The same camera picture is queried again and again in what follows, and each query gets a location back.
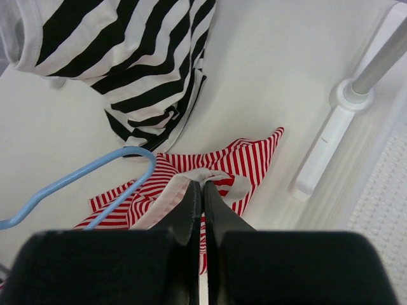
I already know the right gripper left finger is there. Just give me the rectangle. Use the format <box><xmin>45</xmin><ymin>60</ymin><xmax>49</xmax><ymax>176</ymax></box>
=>
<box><xmin>1</xmin><ymin>182</ymin><xmax>201</xmax><ymax>304</ymax></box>

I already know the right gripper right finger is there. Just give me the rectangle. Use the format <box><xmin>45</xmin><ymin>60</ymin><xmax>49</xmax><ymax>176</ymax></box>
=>
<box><xmin>203</xmin><ymin>182</ymin><xmax>397</xmax><ymax>304</ymax></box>

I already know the red white striped tank top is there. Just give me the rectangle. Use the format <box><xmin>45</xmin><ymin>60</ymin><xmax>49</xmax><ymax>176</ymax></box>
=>
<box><xmin>72</xmin><ymin>126</ymin><xmax>286</xmax><ymax>277</ymax></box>

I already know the blue hanger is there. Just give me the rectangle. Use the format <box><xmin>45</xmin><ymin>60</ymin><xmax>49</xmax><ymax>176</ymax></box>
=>
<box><xmin>1</xmin><ymin>146</ymin><xmax>156</xmax><ymax>231</ymax></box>

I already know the black white striped tank top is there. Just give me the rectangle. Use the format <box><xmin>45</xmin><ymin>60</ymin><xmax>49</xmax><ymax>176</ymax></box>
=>
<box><xmin>1</xmin><ymin>1</ymin><xmax>216</xmax><ymax>153</ymax></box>

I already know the white plastic basket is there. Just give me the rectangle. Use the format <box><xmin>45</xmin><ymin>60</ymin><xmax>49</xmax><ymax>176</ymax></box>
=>
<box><xmin>292</xmin><ymin>79</ymin><xmax>407</xmax><ymax>305</ymax></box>

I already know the silver white clothes rack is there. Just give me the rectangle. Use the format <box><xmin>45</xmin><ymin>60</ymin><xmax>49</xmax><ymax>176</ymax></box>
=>
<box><xmin>291</xmin><ymin>3</ymin><xmax>406</xmax><ymax>201</ymax></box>

